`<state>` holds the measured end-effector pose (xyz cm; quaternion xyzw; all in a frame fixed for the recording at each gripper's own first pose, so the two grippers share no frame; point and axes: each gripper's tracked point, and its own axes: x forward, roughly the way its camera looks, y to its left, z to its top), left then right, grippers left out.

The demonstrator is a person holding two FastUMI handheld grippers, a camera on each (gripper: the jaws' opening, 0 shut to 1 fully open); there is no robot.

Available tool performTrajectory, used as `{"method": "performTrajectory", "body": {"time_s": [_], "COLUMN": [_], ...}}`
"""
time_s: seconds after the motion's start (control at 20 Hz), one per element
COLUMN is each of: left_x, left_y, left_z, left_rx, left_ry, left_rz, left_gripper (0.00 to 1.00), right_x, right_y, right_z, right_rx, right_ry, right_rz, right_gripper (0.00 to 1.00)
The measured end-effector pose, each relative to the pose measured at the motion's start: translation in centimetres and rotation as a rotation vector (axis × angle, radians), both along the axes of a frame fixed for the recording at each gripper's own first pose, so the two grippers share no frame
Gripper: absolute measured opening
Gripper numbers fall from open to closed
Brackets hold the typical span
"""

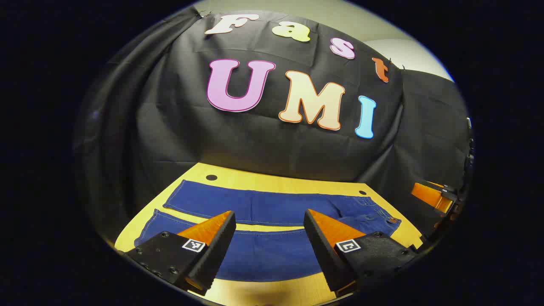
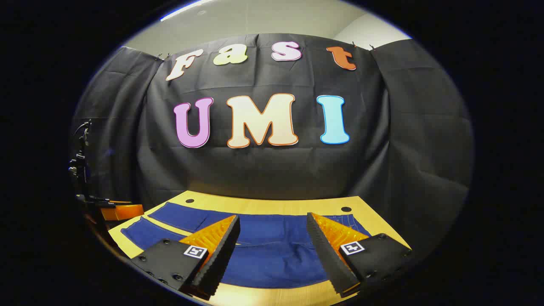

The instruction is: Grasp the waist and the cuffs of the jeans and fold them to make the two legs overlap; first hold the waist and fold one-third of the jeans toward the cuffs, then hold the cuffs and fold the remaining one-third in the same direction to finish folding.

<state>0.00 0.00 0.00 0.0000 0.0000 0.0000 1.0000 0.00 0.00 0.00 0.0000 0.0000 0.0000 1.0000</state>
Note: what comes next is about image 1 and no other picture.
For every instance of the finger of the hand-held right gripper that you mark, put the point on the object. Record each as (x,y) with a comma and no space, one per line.
(429,196)

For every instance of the black backdrop cloth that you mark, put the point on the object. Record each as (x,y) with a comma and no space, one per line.
(263,144)

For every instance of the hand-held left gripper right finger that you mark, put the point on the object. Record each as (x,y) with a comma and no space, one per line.
(323,250)

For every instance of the blue denim jeans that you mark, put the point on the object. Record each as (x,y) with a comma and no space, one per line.
(272,208)

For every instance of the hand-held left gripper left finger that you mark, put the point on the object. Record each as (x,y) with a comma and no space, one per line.
(216,250)

